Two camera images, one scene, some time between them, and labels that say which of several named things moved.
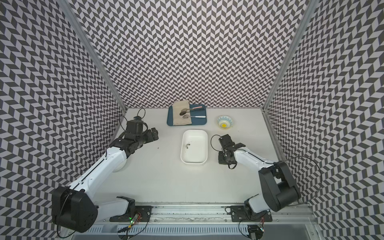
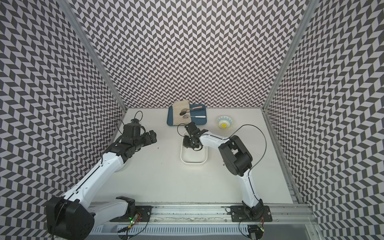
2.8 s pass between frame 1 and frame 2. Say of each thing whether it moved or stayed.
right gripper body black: moved
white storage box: stayed
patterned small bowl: stayed
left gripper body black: stayed
